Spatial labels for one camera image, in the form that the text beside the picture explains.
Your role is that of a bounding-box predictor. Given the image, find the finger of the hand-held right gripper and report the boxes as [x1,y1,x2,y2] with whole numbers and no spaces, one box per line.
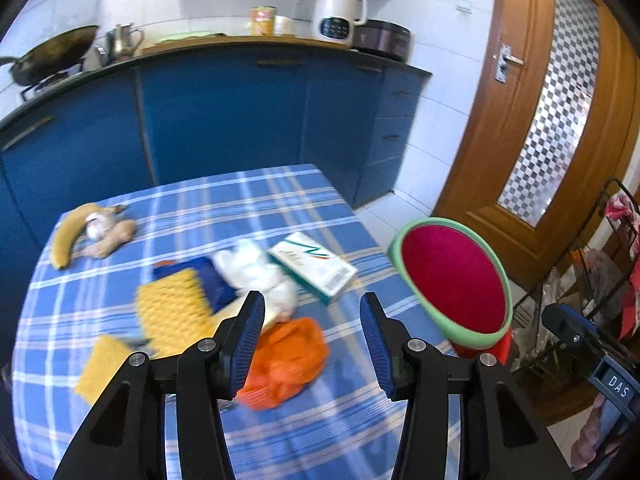
[541,302,601,349]

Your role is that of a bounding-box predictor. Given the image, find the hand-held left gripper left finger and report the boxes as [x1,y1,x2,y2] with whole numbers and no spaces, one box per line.
[52,291,266,480]

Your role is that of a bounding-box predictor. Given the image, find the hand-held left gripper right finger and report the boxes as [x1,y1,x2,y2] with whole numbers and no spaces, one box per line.
[359,292,573,480]

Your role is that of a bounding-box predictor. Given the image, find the orange plastic bag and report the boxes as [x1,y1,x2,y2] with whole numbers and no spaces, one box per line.
[235,317,330,408]

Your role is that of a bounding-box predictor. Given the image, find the blue plastic bag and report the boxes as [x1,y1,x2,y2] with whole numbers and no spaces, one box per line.
[152,256,238,313]

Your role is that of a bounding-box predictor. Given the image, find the white plastic bag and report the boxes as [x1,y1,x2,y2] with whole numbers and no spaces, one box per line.
[212,239,299,321]

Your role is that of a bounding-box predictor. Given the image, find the large yellow waffle sponge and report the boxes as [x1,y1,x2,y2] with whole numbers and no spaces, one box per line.
[136,268,216,356]

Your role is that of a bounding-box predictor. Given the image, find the red bucket with green rim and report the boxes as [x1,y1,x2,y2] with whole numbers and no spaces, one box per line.
[387,217,513,351]

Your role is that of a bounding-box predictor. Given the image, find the small yellow sponge block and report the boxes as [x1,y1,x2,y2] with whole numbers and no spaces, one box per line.
[75,335,132,406]

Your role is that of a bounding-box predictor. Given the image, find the person's right hand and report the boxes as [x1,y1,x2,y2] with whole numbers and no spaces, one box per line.
[570,394,609,472]

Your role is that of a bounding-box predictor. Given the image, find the black metal rack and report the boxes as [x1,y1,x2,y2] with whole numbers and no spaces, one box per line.
[510,177,640,401]

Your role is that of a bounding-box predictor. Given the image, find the white and green carton box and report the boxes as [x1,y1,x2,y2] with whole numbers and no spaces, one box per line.
[267,232,358,306]

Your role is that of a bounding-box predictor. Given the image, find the red cloth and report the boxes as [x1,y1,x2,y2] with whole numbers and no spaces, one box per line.
[605,195,640,221]

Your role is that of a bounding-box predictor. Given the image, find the blue plaid tablecloth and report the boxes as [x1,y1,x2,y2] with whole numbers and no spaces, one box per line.
[12,162,463,480]

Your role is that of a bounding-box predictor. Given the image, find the ginger root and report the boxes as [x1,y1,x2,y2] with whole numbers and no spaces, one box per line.
[80,220,137,260]

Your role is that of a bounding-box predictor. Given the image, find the wooden door with glass panel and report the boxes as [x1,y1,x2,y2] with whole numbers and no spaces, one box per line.
[432,0,640,291]

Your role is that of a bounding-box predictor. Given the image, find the garlic bulb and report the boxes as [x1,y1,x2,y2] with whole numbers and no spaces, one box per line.
[86,212,115,238]

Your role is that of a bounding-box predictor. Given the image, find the yellow banana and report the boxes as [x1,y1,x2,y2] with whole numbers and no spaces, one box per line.
[51,203,117,270]

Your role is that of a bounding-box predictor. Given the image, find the blue kitchen cabinets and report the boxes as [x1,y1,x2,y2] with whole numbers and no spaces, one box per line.
[0,52,433,261]

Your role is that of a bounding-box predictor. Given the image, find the dark rice cooker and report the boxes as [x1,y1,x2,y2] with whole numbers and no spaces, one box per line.
[352,19,413,58]

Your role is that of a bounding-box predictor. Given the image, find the green cloth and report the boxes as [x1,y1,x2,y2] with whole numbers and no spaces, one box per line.
[155,31,226,43]

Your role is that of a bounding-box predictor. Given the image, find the yellow labelled tin can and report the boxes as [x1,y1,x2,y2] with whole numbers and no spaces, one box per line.
[250,6,278,37]

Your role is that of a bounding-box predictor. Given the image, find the metal teapot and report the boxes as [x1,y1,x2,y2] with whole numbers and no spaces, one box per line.
[95,22,145,63]

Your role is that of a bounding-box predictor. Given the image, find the gas stove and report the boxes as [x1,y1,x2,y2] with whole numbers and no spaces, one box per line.
[20,60,86,103]

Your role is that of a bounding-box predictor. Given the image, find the white electric soy milk maker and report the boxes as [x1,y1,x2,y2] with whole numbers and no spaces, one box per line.
[310,0,368,42]

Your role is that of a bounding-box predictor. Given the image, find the black wok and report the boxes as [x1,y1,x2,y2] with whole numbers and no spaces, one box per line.
[0,25,101,87]

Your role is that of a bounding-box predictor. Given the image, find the metal door handle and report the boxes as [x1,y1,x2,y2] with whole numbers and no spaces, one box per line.
[495,44,526,82]

